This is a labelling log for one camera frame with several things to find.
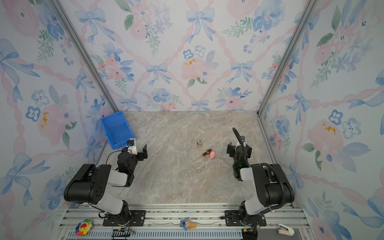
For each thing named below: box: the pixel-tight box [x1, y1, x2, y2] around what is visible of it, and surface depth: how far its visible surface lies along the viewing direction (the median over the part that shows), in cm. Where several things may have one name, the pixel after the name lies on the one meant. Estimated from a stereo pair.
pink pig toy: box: [209, 151, 216, 160], surface depth 97 cm
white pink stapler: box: [278, 223, 295, 236], surface depth 71 cm
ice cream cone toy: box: [181, 218, 196, 231], surface depth 72 cm
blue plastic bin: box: [101, 110, 135, 150], surface depth 108 cm
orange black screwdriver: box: [201, 148, 214, 158], surface depth 99 cm
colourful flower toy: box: [75, 218, 93, 237], surface depth 72 cm
